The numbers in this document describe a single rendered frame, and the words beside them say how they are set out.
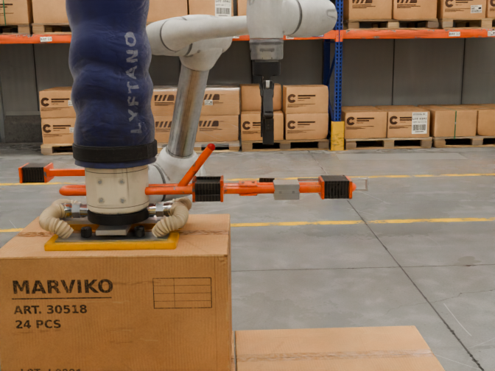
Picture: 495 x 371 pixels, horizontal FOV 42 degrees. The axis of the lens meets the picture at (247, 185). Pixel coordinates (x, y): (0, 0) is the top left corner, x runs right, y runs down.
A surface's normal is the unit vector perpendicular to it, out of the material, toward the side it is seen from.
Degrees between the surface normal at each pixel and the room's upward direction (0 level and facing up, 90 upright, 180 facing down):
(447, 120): 90
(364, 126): 91
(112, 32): 78
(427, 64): 90
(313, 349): 0
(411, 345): 0
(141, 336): 90
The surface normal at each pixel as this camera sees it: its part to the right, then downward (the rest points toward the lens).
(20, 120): 0.01, -0.63
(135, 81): 0.74, -0.21
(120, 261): 0.01, 0.22
